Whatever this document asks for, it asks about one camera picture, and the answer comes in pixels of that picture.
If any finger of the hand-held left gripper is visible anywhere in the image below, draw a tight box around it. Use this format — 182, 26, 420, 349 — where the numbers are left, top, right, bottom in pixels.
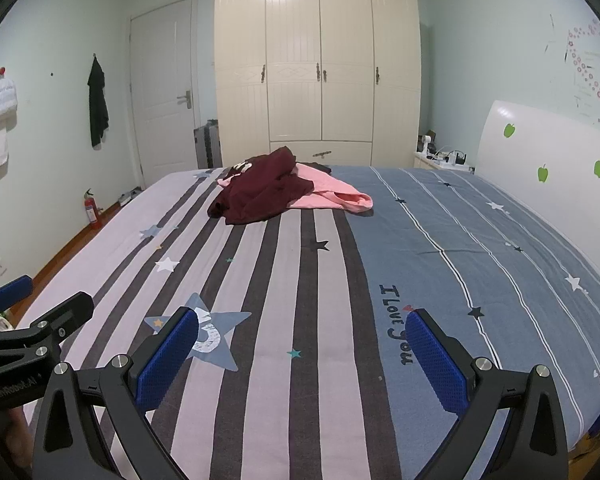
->
0, 291, 95, 363
0, 274, 34, 333

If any white plastic bag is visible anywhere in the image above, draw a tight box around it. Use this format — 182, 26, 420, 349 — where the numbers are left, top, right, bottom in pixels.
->
0, 66, 19, 127

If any red fire extinguisher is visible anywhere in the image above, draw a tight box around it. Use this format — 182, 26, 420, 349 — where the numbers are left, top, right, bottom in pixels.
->
82, 188, 103, 230

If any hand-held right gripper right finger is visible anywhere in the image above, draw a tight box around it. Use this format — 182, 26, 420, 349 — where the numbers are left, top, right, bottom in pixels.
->
405, 308, 572, 480

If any pink flower wall decal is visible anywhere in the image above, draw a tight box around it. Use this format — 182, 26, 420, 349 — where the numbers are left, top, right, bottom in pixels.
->
545, 12, 600, 126

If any pink garment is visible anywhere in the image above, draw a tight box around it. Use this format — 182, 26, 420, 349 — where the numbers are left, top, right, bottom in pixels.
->
216, 164, 374, 215

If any dark hanging garment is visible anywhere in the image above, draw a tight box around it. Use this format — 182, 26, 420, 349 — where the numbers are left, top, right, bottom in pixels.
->
87, 55, 110, 149

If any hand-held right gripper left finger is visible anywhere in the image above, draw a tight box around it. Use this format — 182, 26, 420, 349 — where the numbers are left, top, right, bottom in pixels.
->
30, 305, 201, 480

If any dark ribbed suitcase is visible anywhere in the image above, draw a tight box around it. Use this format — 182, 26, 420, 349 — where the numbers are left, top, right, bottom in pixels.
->
194, 119, 222, 170

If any white room door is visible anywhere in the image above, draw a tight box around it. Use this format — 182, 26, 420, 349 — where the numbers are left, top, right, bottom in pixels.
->
129, 0, 196, 188

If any white bed headboard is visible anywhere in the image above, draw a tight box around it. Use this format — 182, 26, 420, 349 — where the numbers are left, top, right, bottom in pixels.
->
475, 100, 600, 301

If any white nightstand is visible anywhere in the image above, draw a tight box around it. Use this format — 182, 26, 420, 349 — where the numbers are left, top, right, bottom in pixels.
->
413, 152, 477, 175

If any maroon polo shirt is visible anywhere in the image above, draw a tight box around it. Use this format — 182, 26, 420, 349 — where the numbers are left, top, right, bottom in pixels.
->
207, 146, 315, 226

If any white power strip with chargers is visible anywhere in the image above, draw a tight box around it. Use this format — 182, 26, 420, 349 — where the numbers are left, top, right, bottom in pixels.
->
432, 146, 469, 166

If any cream four-door wardrobe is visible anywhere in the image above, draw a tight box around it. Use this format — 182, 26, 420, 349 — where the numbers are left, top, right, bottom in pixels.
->
214, 0, 423, 167

